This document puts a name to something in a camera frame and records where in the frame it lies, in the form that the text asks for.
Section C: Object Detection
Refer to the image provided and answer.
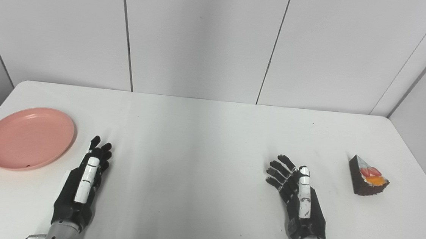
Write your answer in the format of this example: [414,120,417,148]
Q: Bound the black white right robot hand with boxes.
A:
[261,153,333,239]

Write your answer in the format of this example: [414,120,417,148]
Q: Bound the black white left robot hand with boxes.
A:
[50,133,114,236]

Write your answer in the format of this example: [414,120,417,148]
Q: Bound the chocolate cake slice with fruit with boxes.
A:
[346,154,392,198]

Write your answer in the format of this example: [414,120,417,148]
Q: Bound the pink round plate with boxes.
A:
[0,104,78,176]

